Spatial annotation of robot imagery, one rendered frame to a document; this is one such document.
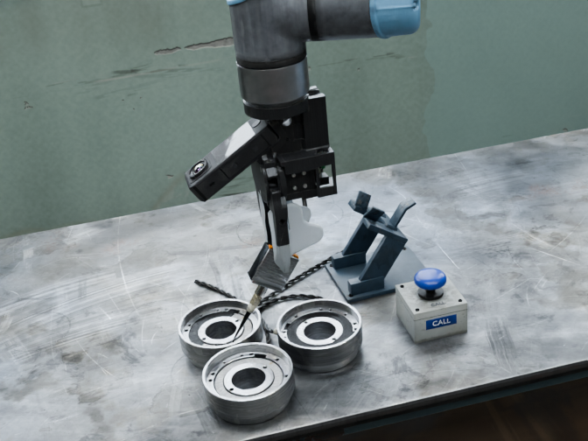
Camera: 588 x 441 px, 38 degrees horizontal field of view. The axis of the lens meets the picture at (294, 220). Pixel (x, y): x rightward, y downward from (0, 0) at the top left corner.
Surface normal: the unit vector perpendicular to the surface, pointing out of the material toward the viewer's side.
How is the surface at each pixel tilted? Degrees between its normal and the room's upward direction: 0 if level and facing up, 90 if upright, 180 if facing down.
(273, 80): 90
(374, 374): 0
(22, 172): 90
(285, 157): 0
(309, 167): 90
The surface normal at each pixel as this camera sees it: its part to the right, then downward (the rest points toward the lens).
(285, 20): -0.07, 0.64
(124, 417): -0.10, -0.87
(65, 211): 0.22, 0.45
